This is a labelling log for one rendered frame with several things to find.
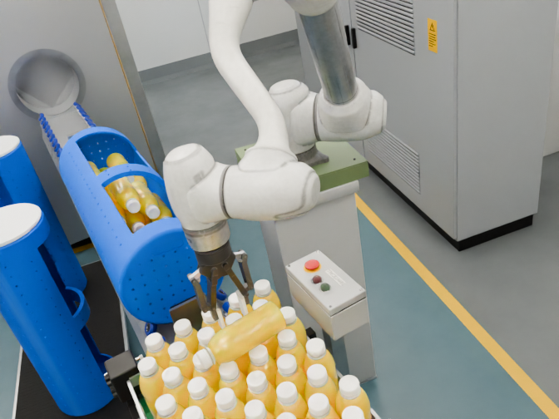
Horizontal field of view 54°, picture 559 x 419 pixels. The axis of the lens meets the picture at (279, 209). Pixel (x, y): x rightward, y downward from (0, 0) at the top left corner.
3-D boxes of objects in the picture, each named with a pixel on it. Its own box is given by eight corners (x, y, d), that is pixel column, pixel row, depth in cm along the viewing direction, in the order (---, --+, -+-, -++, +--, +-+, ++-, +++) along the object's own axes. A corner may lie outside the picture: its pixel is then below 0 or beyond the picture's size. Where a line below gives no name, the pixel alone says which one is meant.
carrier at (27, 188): (44, 278, 316) (28, 313, 292) (-28, 143, 269) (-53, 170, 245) (92, 269, 315) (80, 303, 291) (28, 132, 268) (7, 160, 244)
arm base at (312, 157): (302, 139, 203) (300, 125, 200) (330, 160, 185) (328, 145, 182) (257, 154, 198) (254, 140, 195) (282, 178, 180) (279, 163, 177)
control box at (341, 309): (324, 278, 145) (318, 248, 139) (369, 322, 129) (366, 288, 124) (291, 295, 141) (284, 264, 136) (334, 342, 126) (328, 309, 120)
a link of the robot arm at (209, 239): (174, 217, 112) (182, 240, 115) (190, 237, 105) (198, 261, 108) (215, 199, 115) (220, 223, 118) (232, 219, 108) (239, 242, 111)
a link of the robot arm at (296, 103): (276, 135, 195) (265, 76, 184) (326, 133, 190) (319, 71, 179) (264, 156, 183) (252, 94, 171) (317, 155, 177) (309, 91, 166)
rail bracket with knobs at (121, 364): (149, 372, 142) (137, 344, 136) (158, 390, 136) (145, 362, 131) (112, 391, 138) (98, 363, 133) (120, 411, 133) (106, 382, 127)
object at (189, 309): (213, 323, 148) (202, 288, 142) (217, 328, 147) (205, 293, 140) (180, 341, 145) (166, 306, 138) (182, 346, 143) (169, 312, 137)
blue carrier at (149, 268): (142, 184, 221) (126, 117, 207) (233, 300, 153) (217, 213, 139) (71, 206, 211) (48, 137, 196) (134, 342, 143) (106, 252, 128)
